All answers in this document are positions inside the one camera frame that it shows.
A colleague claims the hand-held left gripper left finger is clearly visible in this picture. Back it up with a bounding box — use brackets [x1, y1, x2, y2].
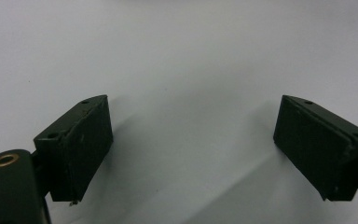
[33, 94, 114, 203]

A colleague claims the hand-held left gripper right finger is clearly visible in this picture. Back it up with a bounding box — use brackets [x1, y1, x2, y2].
[272, 94, 358, 203]

